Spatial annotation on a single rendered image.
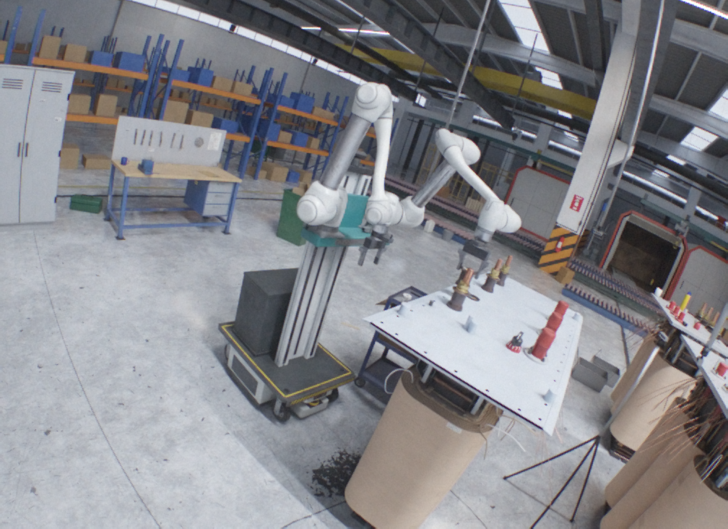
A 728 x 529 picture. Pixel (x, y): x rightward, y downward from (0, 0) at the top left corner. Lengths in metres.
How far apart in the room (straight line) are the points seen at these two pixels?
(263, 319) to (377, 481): 1.31
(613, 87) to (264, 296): 11.96
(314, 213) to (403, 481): 1.32
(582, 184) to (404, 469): 11.16
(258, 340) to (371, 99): 1.76
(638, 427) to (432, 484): 2.82
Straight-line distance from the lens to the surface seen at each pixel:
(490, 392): 1.28
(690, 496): 2.35
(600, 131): 12.51
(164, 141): 5.72
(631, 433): 4.25
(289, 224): 6.09
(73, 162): 8.46
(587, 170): 12.28
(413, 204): 2.45
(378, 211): 1.71
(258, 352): 2.75
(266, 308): 2.54
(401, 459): 1.77
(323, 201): 1.80
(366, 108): 1.75
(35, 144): 4.96
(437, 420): 1.58
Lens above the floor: 1.98
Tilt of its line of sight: 17 degrees down
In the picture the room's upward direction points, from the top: 19 degrees clockwise
